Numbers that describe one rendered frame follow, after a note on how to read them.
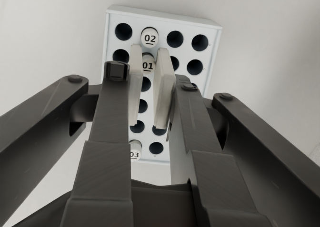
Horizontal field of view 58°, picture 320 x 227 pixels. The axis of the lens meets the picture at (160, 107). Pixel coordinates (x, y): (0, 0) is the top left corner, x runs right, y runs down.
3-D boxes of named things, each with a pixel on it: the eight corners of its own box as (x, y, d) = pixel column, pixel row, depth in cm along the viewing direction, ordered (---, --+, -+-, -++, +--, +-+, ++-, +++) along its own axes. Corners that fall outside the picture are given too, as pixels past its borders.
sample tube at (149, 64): (152, 59, 25) (155, 75, 21) (137, 57, 25) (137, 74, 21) (154, 44, 25) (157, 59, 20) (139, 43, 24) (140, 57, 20)
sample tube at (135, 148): (141, 134, 28) (140, 162, 24) (128, 133, 28) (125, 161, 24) (142, 123, 28) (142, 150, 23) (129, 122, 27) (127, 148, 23)
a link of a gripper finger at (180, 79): (176, 104, 13) (239, 112, 14) (169, 72, 18) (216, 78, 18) (171, 133, 14) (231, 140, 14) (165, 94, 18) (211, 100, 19)
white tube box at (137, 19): (184, 145, 29) (190, 167, 26) (100, 136, 28) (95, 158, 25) (211, 19, 24) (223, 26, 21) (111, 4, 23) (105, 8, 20)
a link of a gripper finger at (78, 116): (123, 128, 14) (57, 122, 13) (126, 90, 18) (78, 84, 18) (126, 99, 13) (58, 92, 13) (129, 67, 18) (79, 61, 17)
